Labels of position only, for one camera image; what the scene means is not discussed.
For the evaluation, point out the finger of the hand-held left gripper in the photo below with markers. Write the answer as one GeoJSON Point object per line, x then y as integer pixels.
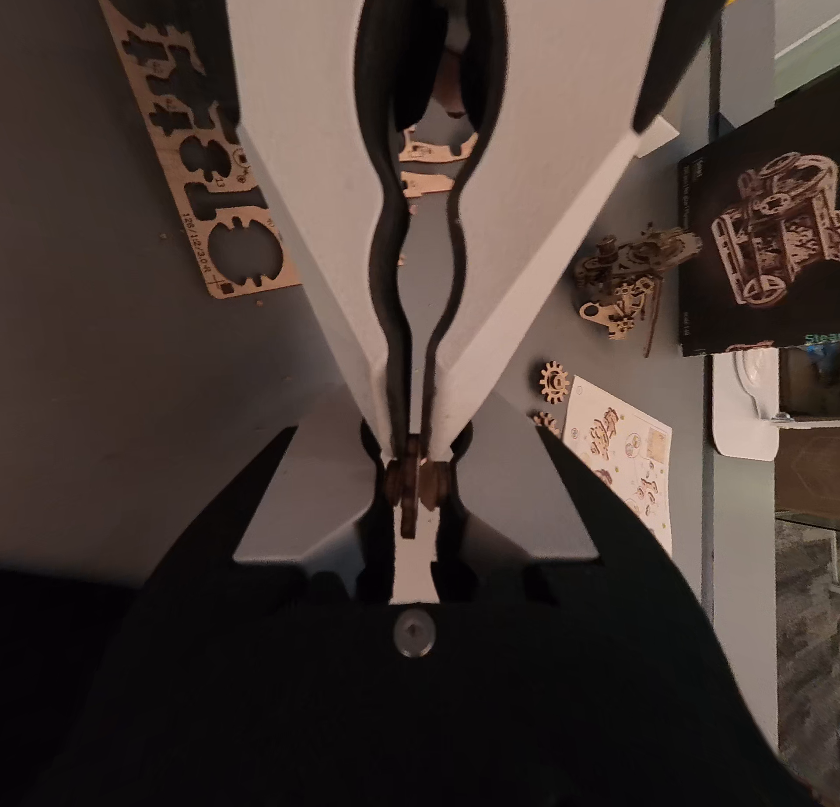
{"type": "Point", "coordinates": [295, 98]}
{"type": "Point", "coordinates": [564, 98]}

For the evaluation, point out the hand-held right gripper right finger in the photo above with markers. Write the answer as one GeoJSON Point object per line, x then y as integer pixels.
{"type": "Point", "coordinates": [518, 498]}

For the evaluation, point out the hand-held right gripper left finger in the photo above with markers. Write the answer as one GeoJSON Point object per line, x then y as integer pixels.
{"type": "Point", "coordinates": [315, 492]}

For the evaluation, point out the wooden gear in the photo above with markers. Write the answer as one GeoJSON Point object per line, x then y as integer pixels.
{"type": "Point", "coordinates": [554, 382]}
{"type": "Point", "coordinates": [548, 423]}

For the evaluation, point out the small wooden gear assembly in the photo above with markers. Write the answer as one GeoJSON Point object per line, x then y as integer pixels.
{"type": "Point", "coordinates": [410, 485]}

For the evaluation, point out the punched-out wooden parts sheet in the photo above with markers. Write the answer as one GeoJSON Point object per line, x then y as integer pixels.
{"type": "Point", "coordinates": [170, 164]}

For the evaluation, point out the small wooden parts sheet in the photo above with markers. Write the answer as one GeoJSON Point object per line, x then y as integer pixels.
{"type": "Point", "coordinates": [426, 154]}

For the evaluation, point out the partly built wooden model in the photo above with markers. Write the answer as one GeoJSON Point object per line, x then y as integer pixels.
{"type": "Point", "coordinates": [630, 282]}

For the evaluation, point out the black model kit box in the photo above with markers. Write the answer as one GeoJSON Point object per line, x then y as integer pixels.
{"type": "Point", "coordinates": [754, 249]}

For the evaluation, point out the person's left hand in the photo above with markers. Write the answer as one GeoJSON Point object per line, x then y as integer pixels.
{"type": "Point", "coordinates": [453, 82]}

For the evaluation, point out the small white cardboard box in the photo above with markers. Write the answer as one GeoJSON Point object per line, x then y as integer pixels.
{"type": "Point", "coordinates": [659, 138]}

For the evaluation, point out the illustrated instruction booklet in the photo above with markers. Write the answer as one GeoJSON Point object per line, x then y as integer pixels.
{"type": "Point", "coordinates": [623, 446]}

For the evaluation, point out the flat wooden gear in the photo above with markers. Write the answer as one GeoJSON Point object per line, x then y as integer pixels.
{"type": "Point", "coordinates": [554, 382]}

